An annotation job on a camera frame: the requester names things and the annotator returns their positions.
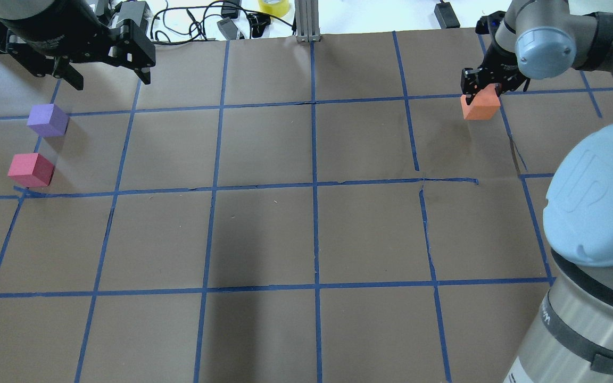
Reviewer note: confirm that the purple foam cube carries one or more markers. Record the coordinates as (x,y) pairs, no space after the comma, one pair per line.
(48,120)

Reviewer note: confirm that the yellow tape roll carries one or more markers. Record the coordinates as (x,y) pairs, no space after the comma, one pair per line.
(277,8)

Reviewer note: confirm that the aluminium frame post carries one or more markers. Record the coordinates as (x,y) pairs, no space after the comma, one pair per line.
(306,21)

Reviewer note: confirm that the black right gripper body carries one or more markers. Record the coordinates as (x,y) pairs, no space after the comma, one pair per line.
(499,65)

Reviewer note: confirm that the black power adapter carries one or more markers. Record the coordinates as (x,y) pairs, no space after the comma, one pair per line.
(445,15)

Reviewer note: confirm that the orange foam cube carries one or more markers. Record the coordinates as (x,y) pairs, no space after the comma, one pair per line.
(483,106)

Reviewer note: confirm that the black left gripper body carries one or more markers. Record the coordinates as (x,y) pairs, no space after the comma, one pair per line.
(57,27)

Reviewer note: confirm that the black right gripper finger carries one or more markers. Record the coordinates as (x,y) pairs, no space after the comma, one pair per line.
(469,95)
(498,89)

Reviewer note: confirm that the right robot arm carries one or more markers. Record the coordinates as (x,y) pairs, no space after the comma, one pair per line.
(571,338)

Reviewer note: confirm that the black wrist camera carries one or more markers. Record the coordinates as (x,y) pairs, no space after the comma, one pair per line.
(487,25)

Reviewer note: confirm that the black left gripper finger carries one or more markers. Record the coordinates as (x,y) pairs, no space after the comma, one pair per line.
(144,74)
(65,71)

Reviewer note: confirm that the red foam cube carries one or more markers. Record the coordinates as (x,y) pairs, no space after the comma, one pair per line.
(31,170)

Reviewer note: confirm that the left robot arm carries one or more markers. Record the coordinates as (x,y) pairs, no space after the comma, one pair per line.
(48,37)

